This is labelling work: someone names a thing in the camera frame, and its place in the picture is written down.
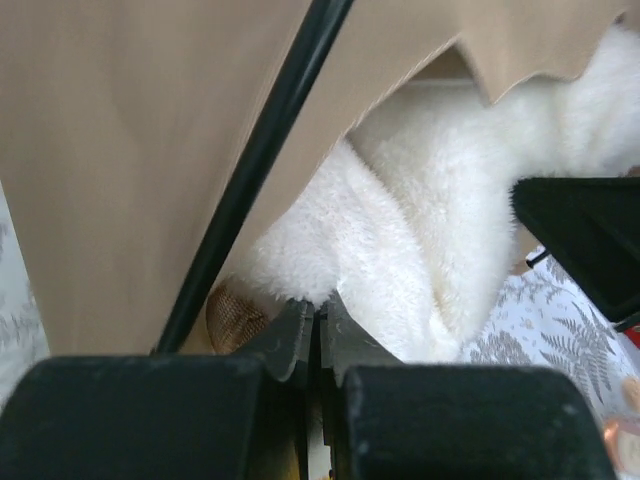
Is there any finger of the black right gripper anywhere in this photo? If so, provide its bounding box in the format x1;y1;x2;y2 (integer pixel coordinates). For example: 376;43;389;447
512;177;639;323

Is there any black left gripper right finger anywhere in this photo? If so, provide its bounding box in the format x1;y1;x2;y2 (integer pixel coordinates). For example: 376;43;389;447
317;296;615;479

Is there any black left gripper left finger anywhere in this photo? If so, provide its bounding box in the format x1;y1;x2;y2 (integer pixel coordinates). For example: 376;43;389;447
1;301;313;479

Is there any white fluffy cushion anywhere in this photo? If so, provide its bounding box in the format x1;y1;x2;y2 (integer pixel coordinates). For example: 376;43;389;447
226;25;639;363

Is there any black tent pole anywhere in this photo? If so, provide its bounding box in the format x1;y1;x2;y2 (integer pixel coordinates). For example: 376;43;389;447
150;0;353;355

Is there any floral table mat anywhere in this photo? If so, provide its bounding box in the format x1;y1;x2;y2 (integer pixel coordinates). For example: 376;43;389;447
1;203;639;417

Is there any pink capped bottle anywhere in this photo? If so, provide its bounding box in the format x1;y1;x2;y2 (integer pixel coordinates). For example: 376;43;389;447
603;376;639;477

